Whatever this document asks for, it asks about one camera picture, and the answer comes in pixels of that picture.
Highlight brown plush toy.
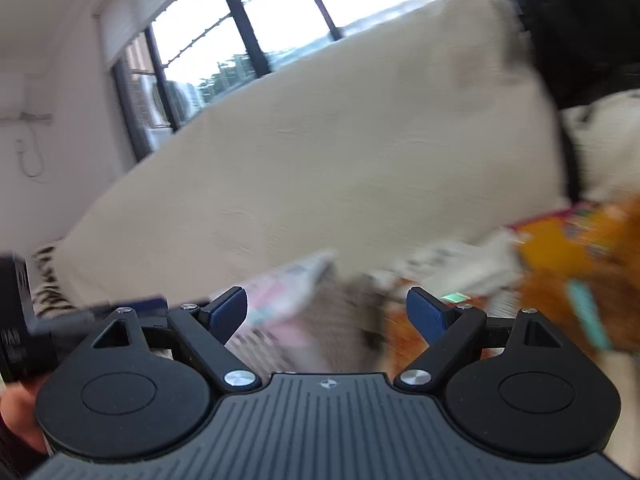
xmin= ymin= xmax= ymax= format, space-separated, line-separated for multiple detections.
xmin=517 ymin=195 xmax=640 ymax=356

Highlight outdoor air conditioner unit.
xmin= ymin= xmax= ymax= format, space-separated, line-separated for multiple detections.
xmin=131 ymin=72 xmax=173 ymax=133

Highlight person's left hand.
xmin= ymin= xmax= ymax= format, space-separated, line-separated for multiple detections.
xmin=0 ymin=382 xmax=51 ymax=457

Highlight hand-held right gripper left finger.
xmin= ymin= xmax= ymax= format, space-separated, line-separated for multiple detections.
xmin=91 ymin=286 xmax=263 ymax=394

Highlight white printed papers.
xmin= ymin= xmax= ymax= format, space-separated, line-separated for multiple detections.
xmin=390 ymin=232 xmax=523 ymax=301

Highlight pink and white booklet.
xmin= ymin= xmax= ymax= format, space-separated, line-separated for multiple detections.
xmin=210 ymin=250 xmax=336 ymax=326

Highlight black framed window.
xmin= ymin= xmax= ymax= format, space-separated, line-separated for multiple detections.
xmin=92 ymin=0 xmax=481 ymax=161

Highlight white wall air conditioner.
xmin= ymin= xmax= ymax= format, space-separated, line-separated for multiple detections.
xmin=0 ymin=72 xmax=53 ymax=123

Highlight large beige cushion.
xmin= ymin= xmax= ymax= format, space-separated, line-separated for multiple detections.
xmin=52 ymin=0 xmax=576 ymax=311

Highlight zebra print pillow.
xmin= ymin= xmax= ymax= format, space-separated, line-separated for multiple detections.
xmin=31 ymin=244 xmax=81 ymax=318

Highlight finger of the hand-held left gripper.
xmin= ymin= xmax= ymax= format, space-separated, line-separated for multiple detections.
xmin=90 ymin=297 xmax=171 ymax=328

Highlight orange and pink box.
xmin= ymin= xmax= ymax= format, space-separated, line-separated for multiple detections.
xmin=505 ymin=200 xmax=626 ymax=261

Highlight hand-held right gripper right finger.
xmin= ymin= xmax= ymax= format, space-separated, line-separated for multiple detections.
xmin=395 ymin=286 xmax=558 ymax=394

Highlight white wall cable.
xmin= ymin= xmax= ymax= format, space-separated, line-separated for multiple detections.
xmin=15 ymin=135 xmax=48 ymax=178

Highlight dark cloth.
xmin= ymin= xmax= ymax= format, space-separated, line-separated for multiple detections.
xmin=500 ymin=0 xmax=640 ymax=111

